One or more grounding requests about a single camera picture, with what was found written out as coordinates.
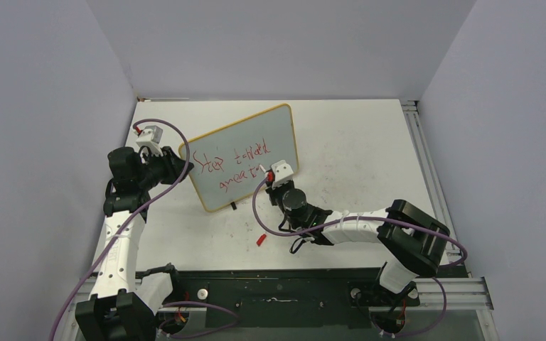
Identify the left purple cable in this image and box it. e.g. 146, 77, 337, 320
49, 118, 191, 341

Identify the red white marker pen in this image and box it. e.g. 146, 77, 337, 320
259, 164, 269, 177

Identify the yellow framed whiteboard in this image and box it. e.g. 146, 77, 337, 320
178, 103, 299, 212

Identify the purple cable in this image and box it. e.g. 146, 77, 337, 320
252, 178, 468, 269
49, 118, 191, 341

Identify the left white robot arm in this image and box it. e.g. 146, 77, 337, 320
75, 146, 193, 340

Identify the aluminium frame rail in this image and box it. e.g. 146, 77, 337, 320
68, 276, 494, 312

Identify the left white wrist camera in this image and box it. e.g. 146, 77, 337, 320
135, 125, 164, 156

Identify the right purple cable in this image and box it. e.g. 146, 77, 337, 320
252, 178, 468, 269

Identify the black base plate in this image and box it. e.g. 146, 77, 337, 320
156, 268, 420, 333

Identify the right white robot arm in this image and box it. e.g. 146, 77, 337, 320
260, 180, 450, 304

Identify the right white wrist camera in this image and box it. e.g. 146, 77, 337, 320
267, 160, 294, 188

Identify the aluminium side rail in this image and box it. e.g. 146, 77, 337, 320
400, 100, 452, 227

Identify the red marker cap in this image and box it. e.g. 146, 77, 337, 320
256, 234, 267, 247

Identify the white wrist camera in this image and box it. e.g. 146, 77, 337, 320
135, 125, 164, 156
267, 160, 294, 188

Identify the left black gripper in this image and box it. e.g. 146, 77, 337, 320
136, 146, 193, 190

